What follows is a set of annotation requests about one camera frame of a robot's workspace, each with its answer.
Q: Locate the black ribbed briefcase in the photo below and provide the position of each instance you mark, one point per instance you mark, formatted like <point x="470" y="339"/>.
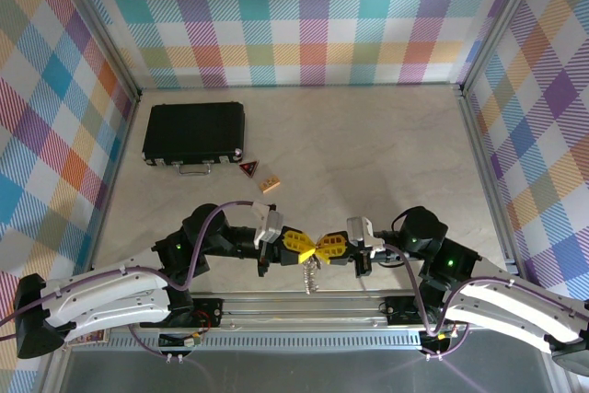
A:
<point x="193" y="133"/>

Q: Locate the perforated metal strip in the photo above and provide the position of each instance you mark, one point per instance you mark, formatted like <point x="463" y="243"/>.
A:
<point x="299" y="341"/>

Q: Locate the chrome briefcase latch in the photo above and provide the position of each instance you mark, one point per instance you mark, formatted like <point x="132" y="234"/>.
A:
<point x="161" y="163"/>
<point x="226" y="160"/>

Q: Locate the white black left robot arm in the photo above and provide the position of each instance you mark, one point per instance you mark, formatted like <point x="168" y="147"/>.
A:
<point x="115" y="310"/>

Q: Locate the wide aluminium mounting rail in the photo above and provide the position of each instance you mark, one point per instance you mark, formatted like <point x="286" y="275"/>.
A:
<point x="299" y="310"/>

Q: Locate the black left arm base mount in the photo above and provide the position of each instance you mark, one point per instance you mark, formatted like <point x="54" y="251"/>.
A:
<point x="207" y="312"/>

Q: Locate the black triangle tile red print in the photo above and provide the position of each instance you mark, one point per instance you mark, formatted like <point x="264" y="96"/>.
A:
<point x="249" y="168"/>

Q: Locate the colourful printed card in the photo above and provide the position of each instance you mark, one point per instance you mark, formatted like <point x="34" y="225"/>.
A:
<point x="87" y="338"/>

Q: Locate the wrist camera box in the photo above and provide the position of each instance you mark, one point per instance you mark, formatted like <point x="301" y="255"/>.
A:
<point x="356" y="227"/>
<point x="273" y="225"/>

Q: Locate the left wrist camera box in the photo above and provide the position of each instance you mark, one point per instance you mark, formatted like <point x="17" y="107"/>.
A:
<point x="273" y="225"/>

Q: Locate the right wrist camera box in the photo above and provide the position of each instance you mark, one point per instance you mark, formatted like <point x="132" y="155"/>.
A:
<point x="356" y="227"/>

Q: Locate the grey metal sheet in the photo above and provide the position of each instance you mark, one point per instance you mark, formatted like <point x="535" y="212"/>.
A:
<point x="299" y="374"/>

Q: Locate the aluminium frame rail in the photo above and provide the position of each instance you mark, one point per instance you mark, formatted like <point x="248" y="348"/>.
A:
<point x="487" y="181"/>
<point x="122" y="153"/>

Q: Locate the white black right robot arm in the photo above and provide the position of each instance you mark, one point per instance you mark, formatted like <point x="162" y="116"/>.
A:
<point x="506" y="315"/>

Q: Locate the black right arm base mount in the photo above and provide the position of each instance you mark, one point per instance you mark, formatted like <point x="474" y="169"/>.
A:
<point x="400" y="310"/>

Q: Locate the small wooden block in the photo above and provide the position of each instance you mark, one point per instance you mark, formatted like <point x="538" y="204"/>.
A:
<point x="269" y="184"/>

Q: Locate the aluminium frame post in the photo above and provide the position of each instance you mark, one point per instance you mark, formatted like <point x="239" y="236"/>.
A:
<point x="101" y="29"/>
<point x="501" y="20"/>

